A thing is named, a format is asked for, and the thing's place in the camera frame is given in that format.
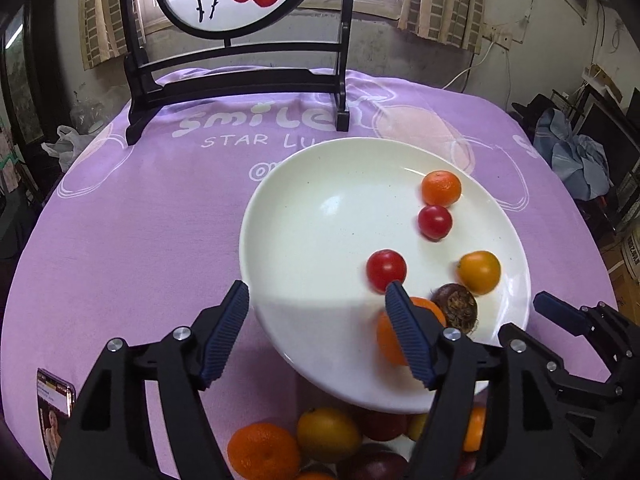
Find purple printed tablecloth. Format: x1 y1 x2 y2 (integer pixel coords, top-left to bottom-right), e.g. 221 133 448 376
0 67 623 480

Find black cloth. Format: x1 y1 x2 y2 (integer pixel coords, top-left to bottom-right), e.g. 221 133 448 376
510 92 553 128

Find yellow kumquat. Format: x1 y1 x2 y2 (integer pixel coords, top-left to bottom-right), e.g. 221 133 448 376
457 251 502 295
407 412 429 442

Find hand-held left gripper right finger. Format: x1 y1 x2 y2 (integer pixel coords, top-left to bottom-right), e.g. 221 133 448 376
385 281 581 480

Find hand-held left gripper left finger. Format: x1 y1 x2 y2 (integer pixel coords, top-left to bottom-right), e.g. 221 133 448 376
51 281 249 480

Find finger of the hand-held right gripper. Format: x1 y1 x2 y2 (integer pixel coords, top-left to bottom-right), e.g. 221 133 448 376
533 291 640 397
500 323 626 466

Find beige checked curtain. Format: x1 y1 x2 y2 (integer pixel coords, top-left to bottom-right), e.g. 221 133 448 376
397 0 486 53
80 0 146 71

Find smartphone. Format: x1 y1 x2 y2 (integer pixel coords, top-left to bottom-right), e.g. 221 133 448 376
36 367 77 466

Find black stand with round painting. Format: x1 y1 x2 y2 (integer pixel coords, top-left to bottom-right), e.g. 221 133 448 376
118 0 357 147

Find yellow green citrus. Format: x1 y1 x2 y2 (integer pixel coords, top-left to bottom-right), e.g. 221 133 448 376
297 407 363 464

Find brown cardboard piece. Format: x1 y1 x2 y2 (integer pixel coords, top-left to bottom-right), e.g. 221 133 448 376
582 62 623 103

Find clear plastic container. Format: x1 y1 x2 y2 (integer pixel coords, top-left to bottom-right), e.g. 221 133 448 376
70 100 108 133

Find dark wooden cabinet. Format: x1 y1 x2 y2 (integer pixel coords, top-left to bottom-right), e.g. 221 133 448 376
0 0 66 211

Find blue cloth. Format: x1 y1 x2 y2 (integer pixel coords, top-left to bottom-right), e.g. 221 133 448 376
532 107 613 201

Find dark purple plum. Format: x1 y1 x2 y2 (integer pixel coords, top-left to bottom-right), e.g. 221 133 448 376
349 451 409 480

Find white plastic bag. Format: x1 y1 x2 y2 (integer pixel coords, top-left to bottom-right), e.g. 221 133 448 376
41 125 93 173

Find white wall socket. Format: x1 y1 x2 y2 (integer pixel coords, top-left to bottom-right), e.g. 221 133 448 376
482 22 513 51

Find black monitor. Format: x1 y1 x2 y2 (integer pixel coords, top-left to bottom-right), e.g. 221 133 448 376
580 102 640 161

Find white plate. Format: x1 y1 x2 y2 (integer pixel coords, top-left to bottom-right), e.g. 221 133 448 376
239 136 532 415

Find white cable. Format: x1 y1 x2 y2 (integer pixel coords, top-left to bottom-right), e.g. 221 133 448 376
442 40 496 92

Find red cherry tomato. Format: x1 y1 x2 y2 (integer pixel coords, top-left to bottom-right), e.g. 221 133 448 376
418 204 454 241
366 249 408 294

